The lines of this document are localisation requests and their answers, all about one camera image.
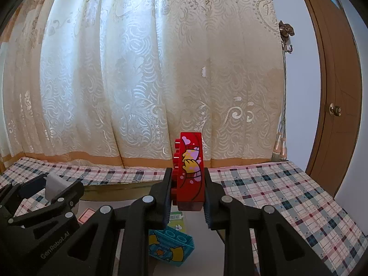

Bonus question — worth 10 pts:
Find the red toy brick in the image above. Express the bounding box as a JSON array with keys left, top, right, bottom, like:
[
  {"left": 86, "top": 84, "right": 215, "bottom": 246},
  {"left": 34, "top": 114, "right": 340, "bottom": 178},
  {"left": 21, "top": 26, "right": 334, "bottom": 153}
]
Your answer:
[{"left": 171, "top": 132, "right": 205, "bottom": 211}]

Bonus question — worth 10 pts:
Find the cream patterned curtain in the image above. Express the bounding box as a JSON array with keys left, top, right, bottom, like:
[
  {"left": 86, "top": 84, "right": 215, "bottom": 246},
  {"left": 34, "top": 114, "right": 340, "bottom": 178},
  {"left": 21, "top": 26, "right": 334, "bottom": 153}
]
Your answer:
[{"left": 1, "top": 0, "right": 285, "bottom": 169}]

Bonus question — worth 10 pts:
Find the plaid tablecloth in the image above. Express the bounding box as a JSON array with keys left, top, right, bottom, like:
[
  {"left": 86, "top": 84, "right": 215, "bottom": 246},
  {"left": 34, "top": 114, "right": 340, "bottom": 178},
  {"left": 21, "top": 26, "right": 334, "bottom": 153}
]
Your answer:
[{"left": 1, "top": 157, "right": 367, "bottom": 275}]

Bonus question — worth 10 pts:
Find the curtain tassel cord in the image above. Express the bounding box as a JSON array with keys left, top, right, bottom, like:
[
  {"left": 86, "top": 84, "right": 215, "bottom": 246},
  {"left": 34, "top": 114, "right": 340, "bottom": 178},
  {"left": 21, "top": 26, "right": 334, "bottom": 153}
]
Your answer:
[{"left": 271, "top": 50, "right": 288, "bottom": 161}]

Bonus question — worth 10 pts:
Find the gold metal tin tray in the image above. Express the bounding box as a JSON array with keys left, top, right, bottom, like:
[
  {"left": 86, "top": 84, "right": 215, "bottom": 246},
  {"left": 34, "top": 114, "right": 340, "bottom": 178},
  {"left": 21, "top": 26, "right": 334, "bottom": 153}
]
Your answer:
[{"left": 84, "top": 182, "right": 172, "bottom": 205}]

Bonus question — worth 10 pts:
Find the teal toy brick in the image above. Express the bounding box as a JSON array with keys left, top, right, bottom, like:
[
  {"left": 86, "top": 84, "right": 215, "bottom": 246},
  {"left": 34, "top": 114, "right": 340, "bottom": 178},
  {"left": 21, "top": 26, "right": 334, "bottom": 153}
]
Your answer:
[{"left": 148, "top": 227, "right": 195, "bottom": 267}]

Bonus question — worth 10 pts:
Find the pink stamp pad tin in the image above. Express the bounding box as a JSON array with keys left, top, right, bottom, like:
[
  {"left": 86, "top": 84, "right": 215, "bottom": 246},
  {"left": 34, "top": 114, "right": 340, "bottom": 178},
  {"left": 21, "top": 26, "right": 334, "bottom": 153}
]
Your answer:
[{"left": 78, "top": 208, "right": 95, "bottom": 224}]

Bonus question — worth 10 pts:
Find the curtain tieback hook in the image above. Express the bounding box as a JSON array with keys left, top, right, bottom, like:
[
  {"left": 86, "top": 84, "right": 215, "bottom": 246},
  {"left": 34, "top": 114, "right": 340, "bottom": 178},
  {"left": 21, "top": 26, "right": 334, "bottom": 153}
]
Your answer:
[{"left": 279, "top": 21, "right": 295, "bottom": 54}]

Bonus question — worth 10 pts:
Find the white paper liner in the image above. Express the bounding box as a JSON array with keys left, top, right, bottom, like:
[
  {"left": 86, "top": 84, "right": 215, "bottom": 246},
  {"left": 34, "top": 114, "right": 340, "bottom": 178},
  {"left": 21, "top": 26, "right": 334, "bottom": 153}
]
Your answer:
[{"left": 77, "top": 199, "right": 224, "bottom": 275}]

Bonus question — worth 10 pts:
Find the brown wooden door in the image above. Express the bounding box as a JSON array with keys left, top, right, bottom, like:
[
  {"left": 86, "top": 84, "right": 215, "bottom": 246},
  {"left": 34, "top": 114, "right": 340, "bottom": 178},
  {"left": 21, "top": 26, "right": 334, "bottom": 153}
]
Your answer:
[{"left": 304, "top": 0, "right": 362, "bottom": 196}]

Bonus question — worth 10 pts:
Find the dental floss pick box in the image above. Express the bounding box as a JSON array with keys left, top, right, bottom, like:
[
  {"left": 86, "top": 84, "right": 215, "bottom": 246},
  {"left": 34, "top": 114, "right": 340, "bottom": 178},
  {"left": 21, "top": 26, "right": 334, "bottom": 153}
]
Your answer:
[{"left": 168, "top": 211, "right": 185, "bottom": 232}]

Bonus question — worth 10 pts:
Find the brass door knob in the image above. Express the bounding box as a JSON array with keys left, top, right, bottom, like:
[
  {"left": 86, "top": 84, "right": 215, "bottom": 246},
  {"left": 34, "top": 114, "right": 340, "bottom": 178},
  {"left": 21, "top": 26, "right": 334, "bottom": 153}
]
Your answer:
[{"left": 329, "top": 103, "right": 342, "bottom": 117}]

